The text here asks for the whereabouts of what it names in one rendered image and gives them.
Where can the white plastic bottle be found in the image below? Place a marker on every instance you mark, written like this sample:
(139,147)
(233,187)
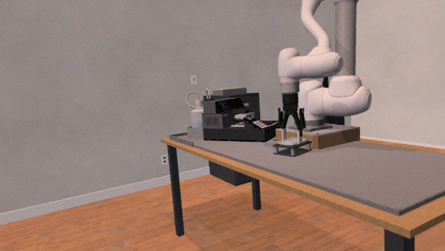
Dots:
(196,115)

